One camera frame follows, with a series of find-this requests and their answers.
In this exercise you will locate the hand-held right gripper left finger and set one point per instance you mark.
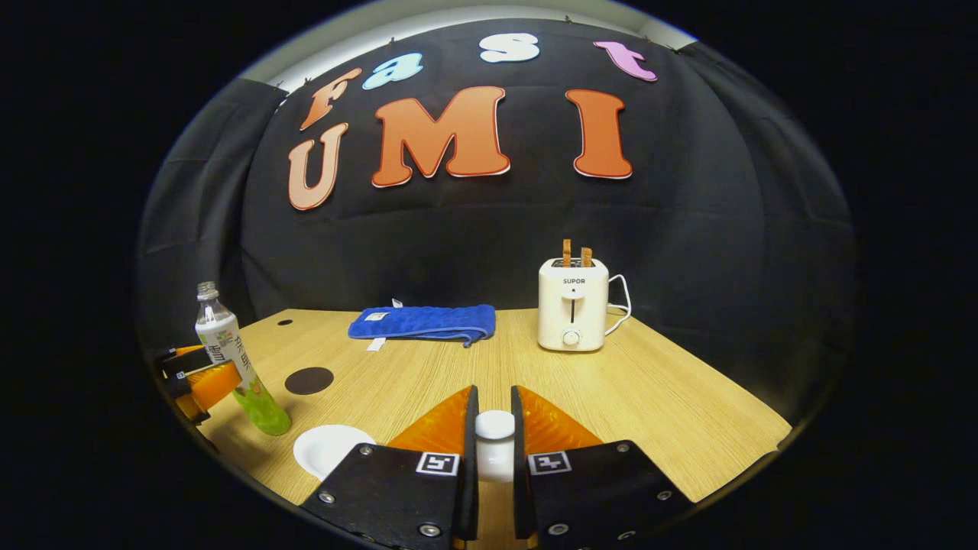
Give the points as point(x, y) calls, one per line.
point(470, 473)

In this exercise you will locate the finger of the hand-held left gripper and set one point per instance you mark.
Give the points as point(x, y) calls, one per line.
point(214, 386)
point(183, 363)

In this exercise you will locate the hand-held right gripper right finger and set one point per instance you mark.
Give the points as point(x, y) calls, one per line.
point(521, 473)

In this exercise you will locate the clear water bottle green label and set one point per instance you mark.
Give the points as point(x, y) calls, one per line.
point(229, 351)

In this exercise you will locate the dark round coaster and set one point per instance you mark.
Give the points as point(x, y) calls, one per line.
point(309, 380)

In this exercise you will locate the white teacup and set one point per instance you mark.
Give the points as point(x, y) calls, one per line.
point(328, 447)

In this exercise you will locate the blue towel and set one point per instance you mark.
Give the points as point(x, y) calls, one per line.
point(428, 321)

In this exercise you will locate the white toaster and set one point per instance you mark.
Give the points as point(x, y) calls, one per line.
point(573, 305)

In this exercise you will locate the black backdrop cloth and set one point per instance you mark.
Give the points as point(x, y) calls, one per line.
point(458, 229)

